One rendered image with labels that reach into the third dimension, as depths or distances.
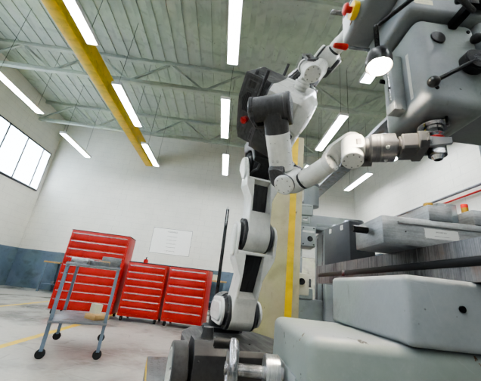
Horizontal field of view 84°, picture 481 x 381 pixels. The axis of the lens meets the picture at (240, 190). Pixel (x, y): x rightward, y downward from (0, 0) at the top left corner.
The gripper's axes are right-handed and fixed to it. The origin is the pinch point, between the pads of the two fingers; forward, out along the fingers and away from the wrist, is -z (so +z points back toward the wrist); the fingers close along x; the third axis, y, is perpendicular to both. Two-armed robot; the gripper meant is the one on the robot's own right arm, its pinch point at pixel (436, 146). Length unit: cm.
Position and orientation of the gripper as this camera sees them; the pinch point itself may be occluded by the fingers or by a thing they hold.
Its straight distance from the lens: 98.6
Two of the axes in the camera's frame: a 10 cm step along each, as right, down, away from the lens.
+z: -9.5, -0.1, 3.2
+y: -1.2, 9.4, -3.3
